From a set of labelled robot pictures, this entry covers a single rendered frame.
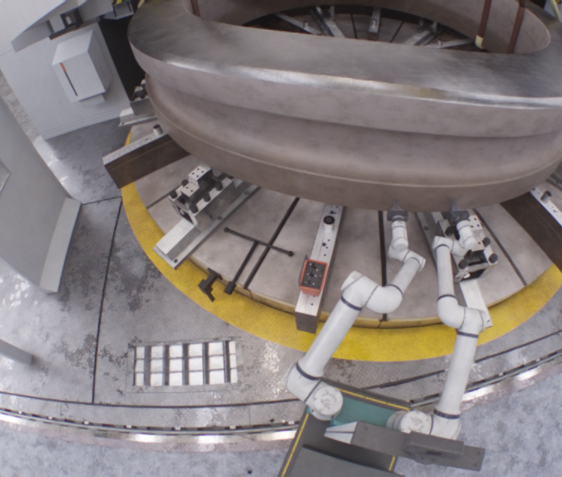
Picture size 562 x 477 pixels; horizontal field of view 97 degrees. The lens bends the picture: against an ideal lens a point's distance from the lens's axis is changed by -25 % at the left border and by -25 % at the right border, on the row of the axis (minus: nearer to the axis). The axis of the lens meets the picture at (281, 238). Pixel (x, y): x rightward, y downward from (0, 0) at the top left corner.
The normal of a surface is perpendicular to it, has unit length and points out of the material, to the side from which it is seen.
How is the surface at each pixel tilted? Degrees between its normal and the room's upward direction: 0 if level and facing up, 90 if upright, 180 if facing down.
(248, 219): 0
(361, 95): 90
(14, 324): 0
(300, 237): 0
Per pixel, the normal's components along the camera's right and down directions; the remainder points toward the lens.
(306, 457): -0.08, -0.54
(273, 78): -0.33, 0.17
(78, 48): -0.03, -0.17
